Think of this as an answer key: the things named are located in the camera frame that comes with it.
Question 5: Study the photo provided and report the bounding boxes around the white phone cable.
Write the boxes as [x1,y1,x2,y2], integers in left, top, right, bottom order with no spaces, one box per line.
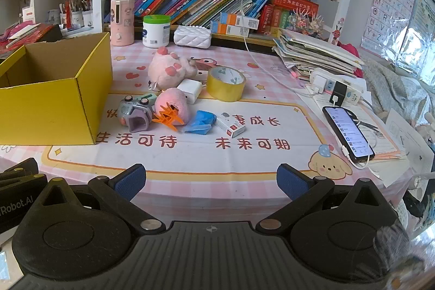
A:
[341,147,369,170]

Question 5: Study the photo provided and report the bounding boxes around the white printed desk mat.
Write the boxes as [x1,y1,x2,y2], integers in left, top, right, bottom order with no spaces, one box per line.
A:
[42,93,356,183]

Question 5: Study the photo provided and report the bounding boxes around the red paper packets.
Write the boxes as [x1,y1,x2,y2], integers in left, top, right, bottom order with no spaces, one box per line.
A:
[0,21,63,49]

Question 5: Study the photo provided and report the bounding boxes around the pink plush pig toy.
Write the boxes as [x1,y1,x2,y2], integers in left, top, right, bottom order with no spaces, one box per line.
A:
[148,47,198,88]

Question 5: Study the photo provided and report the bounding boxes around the small white red box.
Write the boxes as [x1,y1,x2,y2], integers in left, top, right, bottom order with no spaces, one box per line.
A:
[216,112,246,138]

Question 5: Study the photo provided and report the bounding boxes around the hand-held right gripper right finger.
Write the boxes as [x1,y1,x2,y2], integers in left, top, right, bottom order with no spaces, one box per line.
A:
[256,164,391,236]

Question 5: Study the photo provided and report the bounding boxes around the white hanging cable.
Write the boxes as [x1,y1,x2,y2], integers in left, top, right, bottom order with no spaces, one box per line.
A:
[240,0,318,97]

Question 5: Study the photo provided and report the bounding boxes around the black plug adapter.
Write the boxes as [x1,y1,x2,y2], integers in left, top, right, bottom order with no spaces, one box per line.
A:
[329,81,349,106]

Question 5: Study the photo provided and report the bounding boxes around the spiky decorative crown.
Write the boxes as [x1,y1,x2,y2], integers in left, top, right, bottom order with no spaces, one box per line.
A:
[292,10,323,37]

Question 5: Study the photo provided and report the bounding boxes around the white pencil cups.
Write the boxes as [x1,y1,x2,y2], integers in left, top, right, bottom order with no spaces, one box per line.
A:
[59,0,94,30]

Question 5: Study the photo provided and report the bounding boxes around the yellow tape roll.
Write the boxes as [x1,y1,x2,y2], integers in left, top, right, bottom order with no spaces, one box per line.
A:
[207,66,247,102]

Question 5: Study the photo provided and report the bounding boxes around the orange white carton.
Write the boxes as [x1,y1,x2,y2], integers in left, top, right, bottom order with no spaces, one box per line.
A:
[211,21,259,37]
[220,12,260,29]

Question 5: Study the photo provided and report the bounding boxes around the white quilted pouch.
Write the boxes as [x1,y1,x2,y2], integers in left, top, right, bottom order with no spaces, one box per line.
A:
[174,25,213,49]

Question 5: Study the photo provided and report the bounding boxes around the red boxed book set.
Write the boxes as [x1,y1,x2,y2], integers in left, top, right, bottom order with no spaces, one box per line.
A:
[260,0,320,36]

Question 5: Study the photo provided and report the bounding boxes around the yellow cardboard box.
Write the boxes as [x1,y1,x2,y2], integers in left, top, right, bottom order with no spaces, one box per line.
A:
[0,32,113,145]

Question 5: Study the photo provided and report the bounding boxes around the round pink plush orange strips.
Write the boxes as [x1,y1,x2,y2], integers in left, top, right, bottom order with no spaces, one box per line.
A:
[152,88,189,132]

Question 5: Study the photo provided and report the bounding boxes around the white tub green lid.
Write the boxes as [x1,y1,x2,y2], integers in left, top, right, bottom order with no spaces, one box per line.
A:
[142,15,171,49]

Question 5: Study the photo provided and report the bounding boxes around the alphabet wall poster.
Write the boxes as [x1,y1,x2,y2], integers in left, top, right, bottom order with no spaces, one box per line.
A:
[361,0,417,54]

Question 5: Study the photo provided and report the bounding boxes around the white plug adapter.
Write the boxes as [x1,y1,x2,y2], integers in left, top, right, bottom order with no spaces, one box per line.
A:
[311,71,328,95]

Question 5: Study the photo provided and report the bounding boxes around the white charger block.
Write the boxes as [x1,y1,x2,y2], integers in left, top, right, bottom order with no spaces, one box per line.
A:
[177,79,204,104]

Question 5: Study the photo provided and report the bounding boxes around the pink humidifier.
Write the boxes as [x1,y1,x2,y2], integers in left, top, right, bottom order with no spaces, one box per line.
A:
[109,0,136,46]

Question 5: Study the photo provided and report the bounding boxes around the blue plastic bag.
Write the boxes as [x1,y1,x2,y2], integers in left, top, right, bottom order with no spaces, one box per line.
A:
[185,110,217,136]

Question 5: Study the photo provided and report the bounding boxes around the black smartphone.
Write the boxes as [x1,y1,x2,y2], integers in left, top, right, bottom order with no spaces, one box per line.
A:
[322,105,375,163]

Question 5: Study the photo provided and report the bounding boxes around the grey cloth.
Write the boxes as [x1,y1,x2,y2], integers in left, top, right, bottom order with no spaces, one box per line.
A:
[360,55,435,127]

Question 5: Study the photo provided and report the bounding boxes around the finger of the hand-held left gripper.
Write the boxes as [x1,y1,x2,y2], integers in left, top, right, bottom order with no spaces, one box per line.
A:
[0,157,48,192]

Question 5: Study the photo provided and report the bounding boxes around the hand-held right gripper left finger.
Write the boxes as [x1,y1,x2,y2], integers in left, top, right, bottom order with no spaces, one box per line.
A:
[34,164,166,237]

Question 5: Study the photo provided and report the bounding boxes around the white power strip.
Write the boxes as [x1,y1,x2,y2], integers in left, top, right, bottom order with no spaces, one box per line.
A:
[311,67,364,106]

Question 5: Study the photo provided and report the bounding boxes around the pink checkered tablecloth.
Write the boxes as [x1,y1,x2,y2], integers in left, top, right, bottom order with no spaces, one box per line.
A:
[0,39,418,226]

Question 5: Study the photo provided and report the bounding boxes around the stack of paper booklets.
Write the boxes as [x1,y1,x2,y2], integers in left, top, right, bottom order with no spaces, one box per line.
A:
[272,28,364,80]

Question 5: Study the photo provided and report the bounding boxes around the grey purple toy truck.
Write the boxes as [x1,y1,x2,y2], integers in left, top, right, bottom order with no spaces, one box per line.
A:
[119,95,154,133]

